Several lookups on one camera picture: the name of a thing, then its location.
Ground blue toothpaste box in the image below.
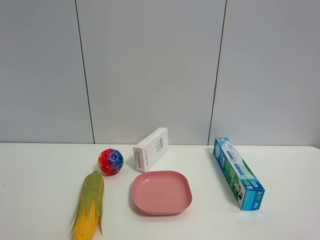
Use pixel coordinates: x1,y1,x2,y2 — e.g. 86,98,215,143
213,137,265,211

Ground white rectangular box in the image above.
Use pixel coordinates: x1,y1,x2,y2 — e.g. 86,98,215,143
133,127,169,173

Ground rainbow bumpy ball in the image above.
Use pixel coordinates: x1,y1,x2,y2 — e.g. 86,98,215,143
97,148,124,176

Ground pink square plate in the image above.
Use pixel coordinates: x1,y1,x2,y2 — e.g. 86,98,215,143
132,170,193,216

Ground yellow corn cob green husk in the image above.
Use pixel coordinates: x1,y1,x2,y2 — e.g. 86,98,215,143
71,170,105,240

